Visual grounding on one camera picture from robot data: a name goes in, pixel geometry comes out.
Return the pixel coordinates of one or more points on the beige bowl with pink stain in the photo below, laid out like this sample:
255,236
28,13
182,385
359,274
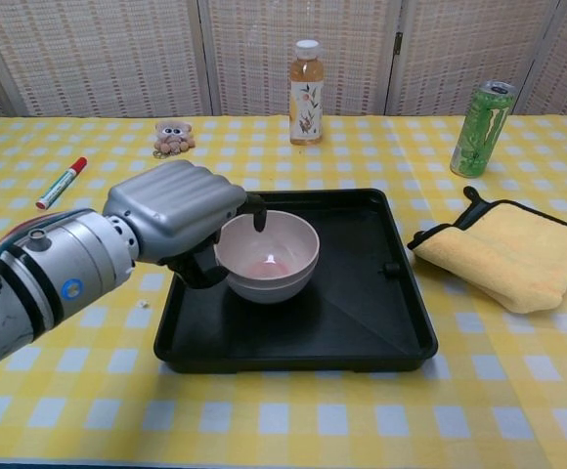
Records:
283,239

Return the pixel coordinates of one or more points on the plain beige bowl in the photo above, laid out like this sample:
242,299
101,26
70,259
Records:
269,293

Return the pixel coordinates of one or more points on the red-capped white marker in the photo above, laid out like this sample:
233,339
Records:
61,184

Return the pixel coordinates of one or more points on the yellow black-edged microfiber towel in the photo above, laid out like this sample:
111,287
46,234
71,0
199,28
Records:
513,254

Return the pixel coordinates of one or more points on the tea bottle with white cap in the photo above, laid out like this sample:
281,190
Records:
306,98

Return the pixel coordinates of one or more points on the black square plastic tray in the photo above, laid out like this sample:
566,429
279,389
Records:
362,317

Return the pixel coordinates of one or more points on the green energy drink can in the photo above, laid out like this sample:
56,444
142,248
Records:
481,132

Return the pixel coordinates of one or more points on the woven folding screen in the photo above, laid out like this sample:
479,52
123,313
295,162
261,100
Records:
117,54

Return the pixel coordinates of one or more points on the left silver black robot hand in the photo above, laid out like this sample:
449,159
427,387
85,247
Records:
176,210

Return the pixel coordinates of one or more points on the yellow white checkered tablecloth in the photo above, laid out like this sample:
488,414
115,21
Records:
283,415

